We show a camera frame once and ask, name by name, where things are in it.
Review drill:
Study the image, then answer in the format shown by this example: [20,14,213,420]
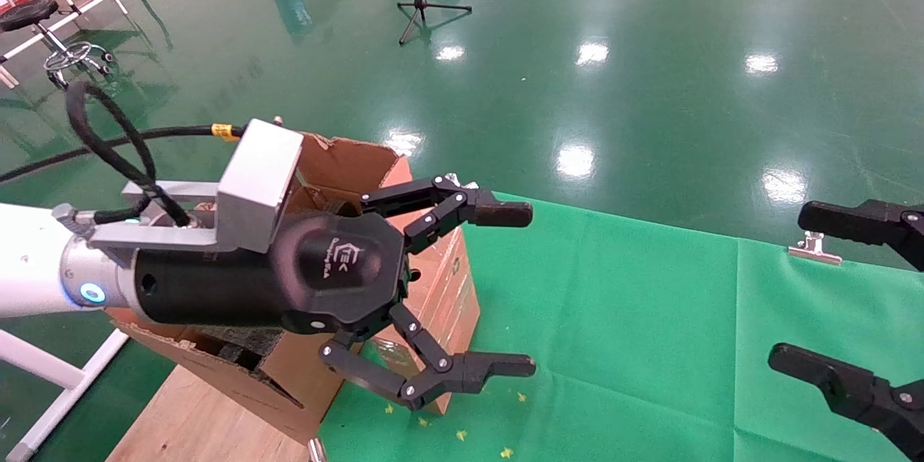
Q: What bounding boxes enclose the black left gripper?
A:
[132,213,414,336]

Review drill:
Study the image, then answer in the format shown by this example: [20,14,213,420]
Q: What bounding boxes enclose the black round stool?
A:
[0,0,116,90]

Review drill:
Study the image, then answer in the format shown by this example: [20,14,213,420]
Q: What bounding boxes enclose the black braided cable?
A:
[0,81,246,228]

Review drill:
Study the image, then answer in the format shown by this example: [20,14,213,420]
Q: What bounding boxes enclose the black foam padding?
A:
[191,188,362,372]

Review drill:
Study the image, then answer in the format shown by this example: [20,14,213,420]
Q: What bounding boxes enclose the white tube rack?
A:
[0,0,131,87]

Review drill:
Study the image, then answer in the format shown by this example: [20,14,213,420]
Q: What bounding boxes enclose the white table frame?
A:
[0,328,131,462]

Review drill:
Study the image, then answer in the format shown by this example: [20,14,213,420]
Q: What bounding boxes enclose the green table cloth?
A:
[318,191,924,462]

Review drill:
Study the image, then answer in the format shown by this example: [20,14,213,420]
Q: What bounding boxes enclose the large open cardboard carton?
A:
[105,131,416,445]

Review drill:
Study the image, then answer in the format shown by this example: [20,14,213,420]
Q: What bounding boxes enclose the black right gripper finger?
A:
[798,200,924,271]
[769,343,924,459]

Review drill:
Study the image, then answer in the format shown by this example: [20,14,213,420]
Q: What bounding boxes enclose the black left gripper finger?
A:
[319,303,536,411]
[359,175,533,255]

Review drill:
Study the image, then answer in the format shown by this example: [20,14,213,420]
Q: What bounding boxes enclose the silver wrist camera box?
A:
[90,119,304,253]

